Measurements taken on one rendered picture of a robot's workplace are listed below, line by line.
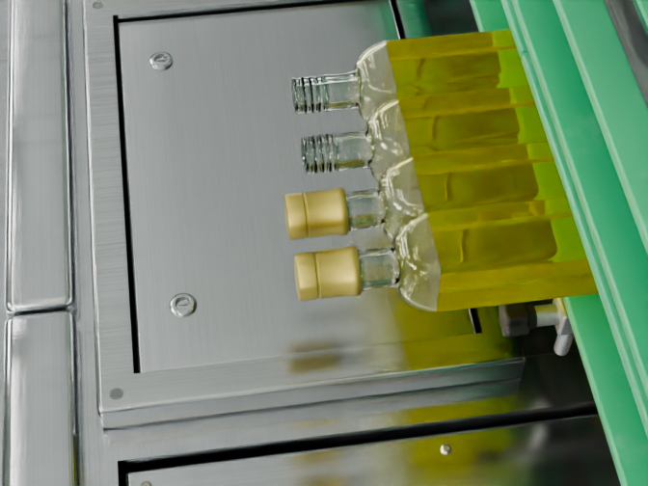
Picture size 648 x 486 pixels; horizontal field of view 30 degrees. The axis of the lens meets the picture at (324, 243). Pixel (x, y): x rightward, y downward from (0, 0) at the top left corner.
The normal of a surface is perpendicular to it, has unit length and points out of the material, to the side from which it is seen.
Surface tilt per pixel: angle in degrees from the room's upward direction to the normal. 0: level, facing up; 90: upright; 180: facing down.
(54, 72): 90
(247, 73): 90
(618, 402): 90
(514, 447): 90
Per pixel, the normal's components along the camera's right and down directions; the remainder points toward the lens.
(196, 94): 0.02, -0.58
